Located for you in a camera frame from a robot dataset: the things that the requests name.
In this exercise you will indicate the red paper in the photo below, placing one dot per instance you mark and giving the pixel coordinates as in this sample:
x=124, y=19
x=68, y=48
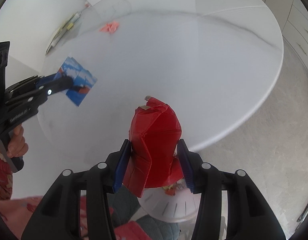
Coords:
x=154, y=133

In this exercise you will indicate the blue white printed wrapper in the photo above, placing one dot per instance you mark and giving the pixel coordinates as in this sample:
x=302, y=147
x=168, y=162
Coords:
x=83, y=80

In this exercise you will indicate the folded papers stack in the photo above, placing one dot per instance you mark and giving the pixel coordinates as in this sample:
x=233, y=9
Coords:
x=60, y=32

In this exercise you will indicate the person's left hand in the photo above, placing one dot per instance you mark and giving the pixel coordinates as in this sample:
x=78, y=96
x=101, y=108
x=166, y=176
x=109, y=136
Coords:
x=17, y=146

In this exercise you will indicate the pink white trash bin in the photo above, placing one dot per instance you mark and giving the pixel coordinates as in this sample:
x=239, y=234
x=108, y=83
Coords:
x=172, y=204

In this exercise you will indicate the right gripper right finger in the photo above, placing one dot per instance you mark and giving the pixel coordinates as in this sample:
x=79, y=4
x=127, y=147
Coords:
x=249, y=214

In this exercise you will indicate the pink crumpled paper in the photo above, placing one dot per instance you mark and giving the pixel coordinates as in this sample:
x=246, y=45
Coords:
x=110, y=27

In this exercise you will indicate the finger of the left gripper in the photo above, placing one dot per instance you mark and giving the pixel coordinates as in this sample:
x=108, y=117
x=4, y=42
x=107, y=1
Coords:
x=56, y=86
x=47, y=79

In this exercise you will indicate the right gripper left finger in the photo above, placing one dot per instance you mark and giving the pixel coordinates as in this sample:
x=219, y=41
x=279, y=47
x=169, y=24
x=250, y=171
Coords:
x=58, y=214

